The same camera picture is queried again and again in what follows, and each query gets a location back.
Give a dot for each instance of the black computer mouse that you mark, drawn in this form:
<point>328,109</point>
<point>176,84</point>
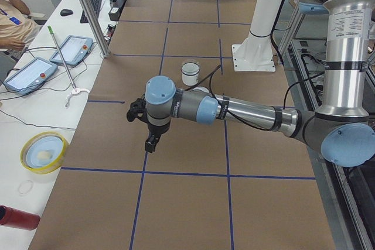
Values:
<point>66,12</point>

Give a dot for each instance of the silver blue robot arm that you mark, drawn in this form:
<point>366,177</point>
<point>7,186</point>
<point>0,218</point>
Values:
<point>338,129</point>

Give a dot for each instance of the yellow rimmed bowl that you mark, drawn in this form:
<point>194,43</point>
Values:
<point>44,153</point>

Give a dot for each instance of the grey teach pendant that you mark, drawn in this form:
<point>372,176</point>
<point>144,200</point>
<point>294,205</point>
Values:
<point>30,77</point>
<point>75,48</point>

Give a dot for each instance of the seated person beige shirt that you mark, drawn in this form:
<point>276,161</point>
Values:
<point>17,30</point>

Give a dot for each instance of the black box on desk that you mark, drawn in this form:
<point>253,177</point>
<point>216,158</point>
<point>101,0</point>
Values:
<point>116,9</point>

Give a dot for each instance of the white enamel mug blue rim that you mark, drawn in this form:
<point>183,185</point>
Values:
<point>190,70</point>

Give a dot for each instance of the metal reacher grabber stick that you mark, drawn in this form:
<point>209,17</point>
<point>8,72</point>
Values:
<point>76,90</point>

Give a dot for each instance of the brown paper table cover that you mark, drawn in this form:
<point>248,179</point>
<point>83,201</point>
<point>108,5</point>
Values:
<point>218,186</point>

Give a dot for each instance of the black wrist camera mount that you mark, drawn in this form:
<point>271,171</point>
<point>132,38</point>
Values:
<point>137,110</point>

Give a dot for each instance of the red bottle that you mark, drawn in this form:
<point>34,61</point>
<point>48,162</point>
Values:
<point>19,219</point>

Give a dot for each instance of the far grey teach pendant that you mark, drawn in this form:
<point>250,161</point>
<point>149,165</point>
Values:
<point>75,48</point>

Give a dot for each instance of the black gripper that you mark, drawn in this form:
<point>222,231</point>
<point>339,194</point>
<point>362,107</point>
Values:
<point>156,130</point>

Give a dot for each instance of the aluminium frame post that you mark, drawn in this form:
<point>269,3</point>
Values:
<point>95,27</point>

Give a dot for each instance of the near grey teach pendant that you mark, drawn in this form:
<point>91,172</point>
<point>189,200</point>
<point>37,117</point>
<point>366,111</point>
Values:
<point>30,77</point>

